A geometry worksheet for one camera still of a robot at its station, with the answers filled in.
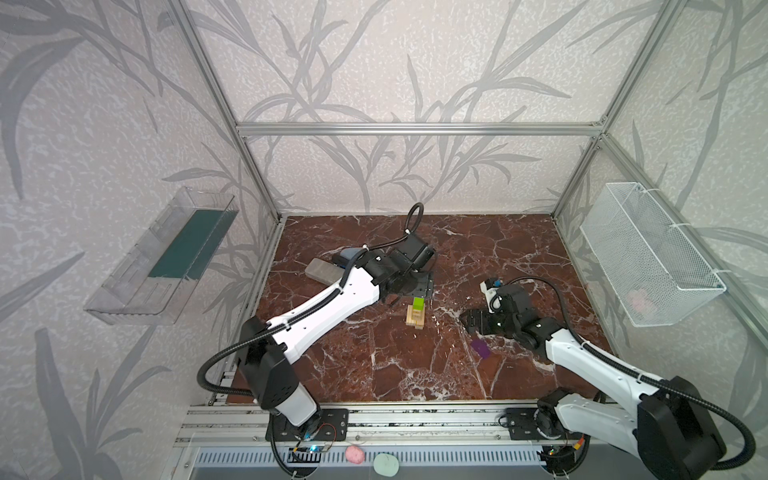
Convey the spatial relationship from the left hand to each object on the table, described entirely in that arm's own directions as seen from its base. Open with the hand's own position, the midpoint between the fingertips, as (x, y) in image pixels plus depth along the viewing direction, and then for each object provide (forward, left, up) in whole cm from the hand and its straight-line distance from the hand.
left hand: (423, 277), depth 78 cm
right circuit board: (-38, -34, -24) cm, 56 cm away
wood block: (-1, +3, -18) cm, 18 cm away
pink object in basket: (-6, -54, 0) cm, 54 cm away
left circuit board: (-37, +28, -23) cm, 51 cm away
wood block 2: (-4, +1, -17) cm, 18 cm away
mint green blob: (-39, +9, -17) cm, 44 cm away
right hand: (-2, -15, -13) cm, 20 cm away
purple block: (-12, -18, -19) cm, 29 cm away
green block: (-3, +1, -9) cm, 9 cm away
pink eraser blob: (-37, +16, -17) cm, 44 cm away
